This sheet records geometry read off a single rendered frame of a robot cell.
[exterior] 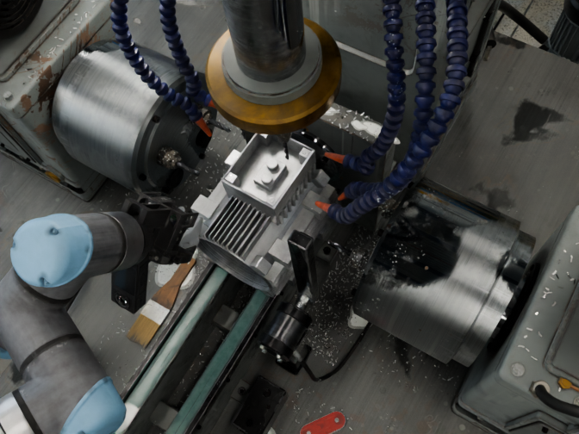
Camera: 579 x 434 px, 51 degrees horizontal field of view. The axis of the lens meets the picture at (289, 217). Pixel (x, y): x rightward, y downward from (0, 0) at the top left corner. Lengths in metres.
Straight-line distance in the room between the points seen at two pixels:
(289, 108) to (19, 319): 0.40
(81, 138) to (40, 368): 0.51
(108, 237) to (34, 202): 0.75
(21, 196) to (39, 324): 0.78
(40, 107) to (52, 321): 0.54
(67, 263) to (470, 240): 0.53
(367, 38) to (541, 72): 0.63
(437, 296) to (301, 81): 0.35
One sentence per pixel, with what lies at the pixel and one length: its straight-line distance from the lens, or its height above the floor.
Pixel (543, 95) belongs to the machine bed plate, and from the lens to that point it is 1.50.
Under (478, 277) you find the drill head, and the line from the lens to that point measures 0.87.
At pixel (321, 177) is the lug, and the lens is 1.00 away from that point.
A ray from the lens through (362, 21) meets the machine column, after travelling 0.97.
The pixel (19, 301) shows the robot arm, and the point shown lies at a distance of 0.73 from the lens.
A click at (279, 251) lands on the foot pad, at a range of 0.96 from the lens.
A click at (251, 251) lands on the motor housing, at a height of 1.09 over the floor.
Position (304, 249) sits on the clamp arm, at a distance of 0.77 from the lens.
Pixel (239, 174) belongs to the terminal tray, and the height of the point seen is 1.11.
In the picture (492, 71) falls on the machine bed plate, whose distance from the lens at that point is 1.51.
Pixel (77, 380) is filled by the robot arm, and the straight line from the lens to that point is 0.70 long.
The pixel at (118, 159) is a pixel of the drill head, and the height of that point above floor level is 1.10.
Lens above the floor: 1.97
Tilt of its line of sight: 66 degrees down
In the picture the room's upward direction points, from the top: 11 degrees counter-clockwise
